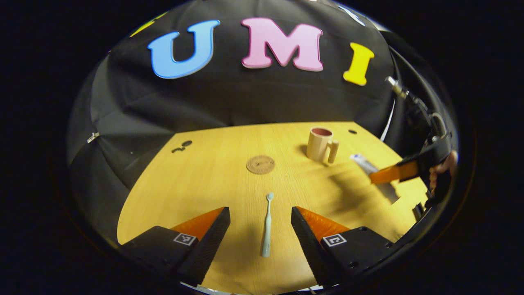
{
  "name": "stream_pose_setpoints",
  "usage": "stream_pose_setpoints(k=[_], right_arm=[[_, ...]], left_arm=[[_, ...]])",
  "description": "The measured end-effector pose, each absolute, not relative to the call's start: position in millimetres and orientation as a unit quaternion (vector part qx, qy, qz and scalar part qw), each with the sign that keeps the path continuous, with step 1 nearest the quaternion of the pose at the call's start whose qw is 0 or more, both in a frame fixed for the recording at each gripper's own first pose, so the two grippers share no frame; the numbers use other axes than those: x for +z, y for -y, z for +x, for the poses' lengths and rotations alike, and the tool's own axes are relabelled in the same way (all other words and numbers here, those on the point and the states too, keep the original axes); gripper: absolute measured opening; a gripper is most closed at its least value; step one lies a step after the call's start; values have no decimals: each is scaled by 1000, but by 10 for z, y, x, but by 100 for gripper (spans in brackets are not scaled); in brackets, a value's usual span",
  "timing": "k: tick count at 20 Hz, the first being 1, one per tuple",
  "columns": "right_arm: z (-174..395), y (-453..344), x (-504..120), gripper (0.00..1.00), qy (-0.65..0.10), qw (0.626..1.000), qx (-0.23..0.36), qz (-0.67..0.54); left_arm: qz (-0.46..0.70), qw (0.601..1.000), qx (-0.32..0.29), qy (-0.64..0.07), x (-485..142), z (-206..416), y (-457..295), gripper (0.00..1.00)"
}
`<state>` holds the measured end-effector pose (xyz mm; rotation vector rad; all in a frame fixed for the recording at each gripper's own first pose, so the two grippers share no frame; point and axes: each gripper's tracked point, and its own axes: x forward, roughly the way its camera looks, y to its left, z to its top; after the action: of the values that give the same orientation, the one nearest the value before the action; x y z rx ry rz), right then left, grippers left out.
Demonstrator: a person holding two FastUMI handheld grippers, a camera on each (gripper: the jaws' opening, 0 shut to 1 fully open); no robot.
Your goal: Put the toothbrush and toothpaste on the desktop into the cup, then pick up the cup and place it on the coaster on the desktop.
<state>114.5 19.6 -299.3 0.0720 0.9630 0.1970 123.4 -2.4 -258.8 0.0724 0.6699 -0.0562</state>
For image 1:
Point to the beige cup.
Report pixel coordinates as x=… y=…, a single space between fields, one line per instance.
x=318 y=146

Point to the small metal clip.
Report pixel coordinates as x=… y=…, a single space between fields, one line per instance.
x=93 y=137

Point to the round brown coaster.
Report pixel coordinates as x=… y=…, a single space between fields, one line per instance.
x=260 y=164

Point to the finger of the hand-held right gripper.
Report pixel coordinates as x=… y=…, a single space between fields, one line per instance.
x=395 y=173

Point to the pale green toothbrush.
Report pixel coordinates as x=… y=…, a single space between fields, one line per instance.
x=267 y=225

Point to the black backdrop cloth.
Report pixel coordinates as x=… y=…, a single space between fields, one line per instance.
x=245 y=94

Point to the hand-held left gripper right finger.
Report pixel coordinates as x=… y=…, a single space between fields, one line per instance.
x=307 y=241

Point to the white toothpaste tube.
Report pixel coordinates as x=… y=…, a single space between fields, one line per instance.
x=389 y=192

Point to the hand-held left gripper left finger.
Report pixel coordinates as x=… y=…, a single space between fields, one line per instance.
x=208 y=246

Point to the wooden desktop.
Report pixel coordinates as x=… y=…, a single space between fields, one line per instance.
x=204 y=184

